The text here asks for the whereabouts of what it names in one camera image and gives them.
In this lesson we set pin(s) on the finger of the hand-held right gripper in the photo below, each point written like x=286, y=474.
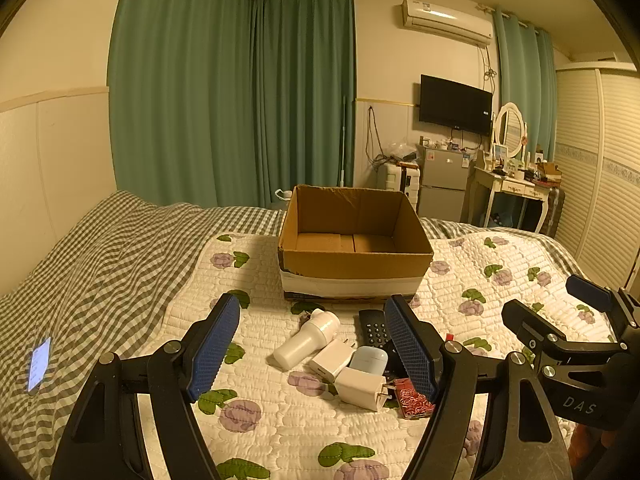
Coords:
x=590, y=292
x=525, y=322

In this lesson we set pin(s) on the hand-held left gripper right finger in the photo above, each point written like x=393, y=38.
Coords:
x=411, y=350

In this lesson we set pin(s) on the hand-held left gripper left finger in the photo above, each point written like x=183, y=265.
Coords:
x=212, y=350

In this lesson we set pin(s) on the black remote control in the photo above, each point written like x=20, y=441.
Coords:
x=372, y=327

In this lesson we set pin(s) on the light blue earbuds case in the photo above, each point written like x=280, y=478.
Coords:
x=367, y=360

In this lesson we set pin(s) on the red patterned small box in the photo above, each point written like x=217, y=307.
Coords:
x=412, y=402

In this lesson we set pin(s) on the white charger adapter with prongs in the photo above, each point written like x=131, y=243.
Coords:
x=357, y=386

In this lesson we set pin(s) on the white cylindrical handheld device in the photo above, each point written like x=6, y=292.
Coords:
x=300, y=347

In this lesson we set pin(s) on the cardboard box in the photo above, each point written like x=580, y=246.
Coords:
x=350, y=272

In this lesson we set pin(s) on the dark suitcase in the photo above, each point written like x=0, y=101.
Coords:
x=554, y=212

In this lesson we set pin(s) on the white floral quilt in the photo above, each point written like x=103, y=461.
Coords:
x=300, y=430

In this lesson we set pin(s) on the cream wardrobe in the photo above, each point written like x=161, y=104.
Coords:
x=600, y=170

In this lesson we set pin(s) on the white dressing table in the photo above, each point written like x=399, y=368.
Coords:
x=510, y=187

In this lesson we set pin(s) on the silver small fridge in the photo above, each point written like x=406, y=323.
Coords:
x=442, y=180

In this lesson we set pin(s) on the white suitcase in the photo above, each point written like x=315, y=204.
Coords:
x=397, y=180

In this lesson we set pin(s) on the smartphone with lit screen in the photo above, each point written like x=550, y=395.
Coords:
x=39, y=365

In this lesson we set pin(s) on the white oval vanity mirror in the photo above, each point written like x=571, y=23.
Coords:
x=510, y=127

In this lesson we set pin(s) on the narrow green curtain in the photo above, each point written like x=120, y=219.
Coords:
x=525, y=70

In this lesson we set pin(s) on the white air conditioner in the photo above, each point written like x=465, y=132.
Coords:
x=445, y=20

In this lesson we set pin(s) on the black wall television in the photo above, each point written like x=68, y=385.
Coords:
x=452, y=102

